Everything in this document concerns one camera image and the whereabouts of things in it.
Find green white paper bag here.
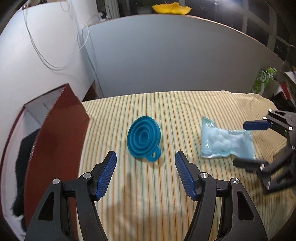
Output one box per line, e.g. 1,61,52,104
251,67,277,95

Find black cloth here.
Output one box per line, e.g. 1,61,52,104
11,129,40,232

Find white hanging cable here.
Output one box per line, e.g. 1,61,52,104
23,0,105,98

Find striped yellow table cloth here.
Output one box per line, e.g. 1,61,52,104
79,91,295,240

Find yellow fruit bowl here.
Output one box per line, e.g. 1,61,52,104
152,2,192,15

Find cotton balls plastic bag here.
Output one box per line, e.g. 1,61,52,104
201,116,255,159

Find dark red cardboard box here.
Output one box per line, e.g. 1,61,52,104
1,84,89,240

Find blue collapsible silicone funnel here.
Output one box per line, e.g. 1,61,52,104
126,116,162,162

